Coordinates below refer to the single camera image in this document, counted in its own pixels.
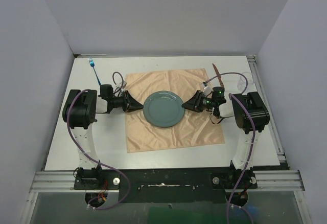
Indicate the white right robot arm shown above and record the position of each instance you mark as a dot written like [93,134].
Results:
[250,113]

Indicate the blue fork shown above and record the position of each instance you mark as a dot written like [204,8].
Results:
[92,64]

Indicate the teal round plate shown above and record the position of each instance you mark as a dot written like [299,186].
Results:
[163,109]

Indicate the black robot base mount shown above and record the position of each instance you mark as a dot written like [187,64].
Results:
[186,185]

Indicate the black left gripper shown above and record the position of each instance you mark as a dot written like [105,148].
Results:
[130,104]

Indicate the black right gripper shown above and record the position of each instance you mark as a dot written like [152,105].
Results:
[194,103]

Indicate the copper table knife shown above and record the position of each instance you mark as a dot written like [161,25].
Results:
[218,75]

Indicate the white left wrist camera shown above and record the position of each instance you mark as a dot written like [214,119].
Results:
[121,85]

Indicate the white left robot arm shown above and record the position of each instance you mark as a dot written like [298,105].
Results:
[79,114]

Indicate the peach satin cloth napkin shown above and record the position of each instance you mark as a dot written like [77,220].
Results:
[194,129]

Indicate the clear drinking glass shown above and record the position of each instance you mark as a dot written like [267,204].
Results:
[246,82]

